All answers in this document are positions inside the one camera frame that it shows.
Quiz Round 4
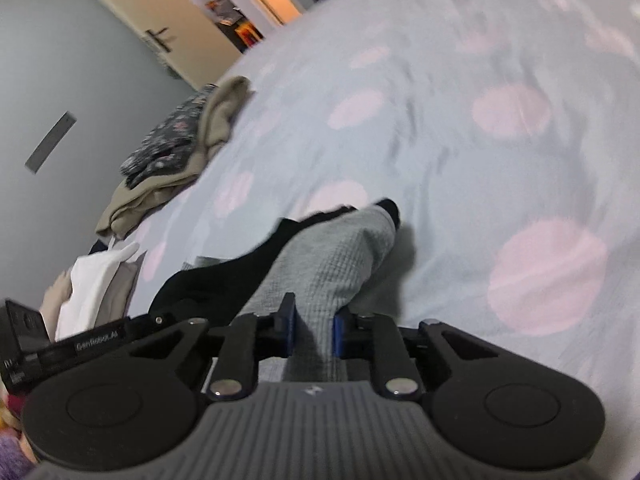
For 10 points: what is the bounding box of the grey and black garment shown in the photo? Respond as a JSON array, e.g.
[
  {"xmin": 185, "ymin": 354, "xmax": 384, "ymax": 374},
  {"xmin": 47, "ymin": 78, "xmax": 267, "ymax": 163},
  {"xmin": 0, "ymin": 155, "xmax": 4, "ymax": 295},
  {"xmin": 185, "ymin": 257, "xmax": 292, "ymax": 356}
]
[{"xmin": 149, "ymin": 198, "xmax": 400, "ymax": 382}]

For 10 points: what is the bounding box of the polka dot bed sheet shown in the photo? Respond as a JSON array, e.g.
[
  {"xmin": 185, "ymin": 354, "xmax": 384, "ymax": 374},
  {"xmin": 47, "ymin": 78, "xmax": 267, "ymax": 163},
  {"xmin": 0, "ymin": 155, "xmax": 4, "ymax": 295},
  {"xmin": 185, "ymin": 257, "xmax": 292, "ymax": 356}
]
[{"xmin": 130, "ymin": 0, "xmax": 639, "ymax": 479}]

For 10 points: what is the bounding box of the cream bedroom door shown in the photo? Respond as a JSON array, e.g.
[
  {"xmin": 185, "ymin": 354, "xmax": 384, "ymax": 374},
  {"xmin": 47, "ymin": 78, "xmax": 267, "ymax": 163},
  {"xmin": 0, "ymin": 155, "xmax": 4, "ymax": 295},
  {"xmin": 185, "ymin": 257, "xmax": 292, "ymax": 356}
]
[{"xmin": 99, "ymin": 0, "xmax": 241, "ymax": 89}]

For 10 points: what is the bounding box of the white folded garment stack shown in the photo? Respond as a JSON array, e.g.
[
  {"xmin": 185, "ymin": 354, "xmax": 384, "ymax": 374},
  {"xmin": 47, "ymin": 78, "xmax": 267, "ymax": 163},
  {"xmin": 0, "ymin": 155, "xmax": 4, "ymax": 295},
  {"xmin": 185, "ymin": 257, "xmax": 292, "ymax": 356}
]
[{"xmin": 54, "ymin": 243, "xmax": 140, "ymax": 341}]

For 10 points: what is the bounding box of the black floral folded garment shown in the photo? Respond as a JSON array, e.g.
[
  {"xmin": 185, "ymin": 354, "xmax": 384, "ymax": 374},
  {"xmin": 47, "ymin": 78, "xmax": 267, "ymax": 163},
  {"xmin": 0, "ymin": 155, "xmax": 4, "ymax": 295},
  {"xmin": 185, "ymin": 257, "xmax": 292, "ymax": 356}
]
[{"xmin": 120, "ymin": 84, "xmax": 217, "ymax": 190}]

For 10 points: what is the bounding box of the olive folded garment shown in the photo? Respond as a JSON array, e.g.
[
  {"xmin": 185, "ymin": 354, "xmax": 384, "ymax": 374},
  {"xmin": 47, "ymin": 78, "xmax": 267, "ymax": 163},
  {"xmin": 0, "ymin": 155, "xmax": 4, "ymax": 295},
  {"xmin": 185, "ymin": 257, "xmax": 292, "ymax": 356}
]
[{"xmin": 96, "ymin": 76, "xmax": 250, "ymax": 240}]

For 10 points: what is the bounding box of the beige folded garment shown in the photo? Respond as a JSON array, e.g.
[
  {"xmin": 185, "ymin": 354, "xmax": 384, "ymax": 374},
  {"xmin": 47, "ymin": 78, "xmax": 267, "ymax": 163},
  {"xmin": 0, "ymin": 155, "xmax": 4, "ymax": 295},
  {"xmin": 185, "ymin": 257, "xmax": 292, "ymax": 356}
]
[{"xmin": 39, "ymin": 270, "xmax": 73, "ymax": 341}]

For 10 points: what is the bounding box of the grey wall plate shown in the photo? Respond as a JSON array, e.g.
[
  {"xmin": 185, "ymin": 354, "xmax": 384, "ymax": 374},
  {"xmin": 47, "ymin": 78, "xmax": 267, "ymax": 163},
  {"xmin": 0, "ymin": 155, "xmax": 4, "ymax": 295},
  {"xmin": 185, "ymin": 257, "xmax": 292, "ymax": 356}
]
[{"xmin": 25, "ymin": 112, "xmax": 77, "ymax": 174}]

